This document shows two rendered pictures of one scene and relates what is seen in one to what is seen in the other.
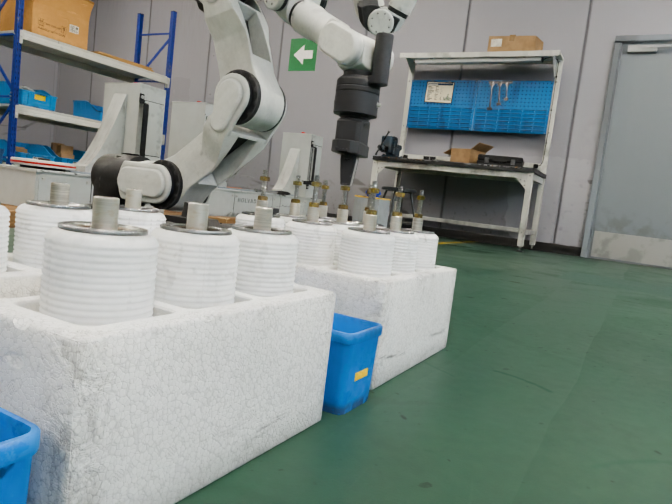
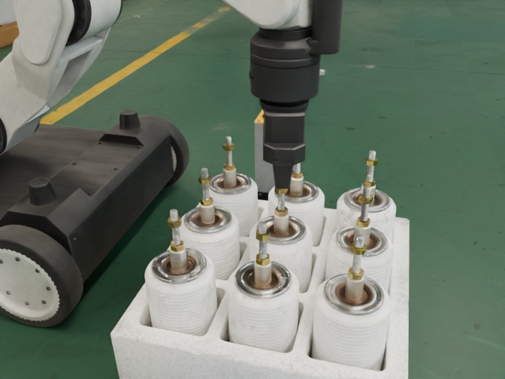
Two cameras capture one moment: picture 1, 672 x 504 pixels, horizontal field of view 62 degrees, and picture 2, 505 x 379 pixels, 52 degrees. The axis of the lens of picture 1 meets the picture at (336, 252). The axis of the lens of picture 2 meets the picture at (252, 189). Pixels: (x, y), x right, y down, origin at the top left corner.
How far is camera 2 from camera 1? 0.68 m
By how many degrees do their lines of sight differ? 27
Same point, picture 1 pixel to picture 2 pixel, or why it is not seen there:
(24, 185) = not seen: outside the picture
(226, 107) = (41, 30)
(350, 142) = (294, 152)
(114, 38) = not seen: outside the picture
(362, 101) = (303, 83)
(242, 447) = not seen: outside the picture
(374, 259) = (374, 344)
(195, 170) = (17, 108)
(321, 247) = (288, 320)
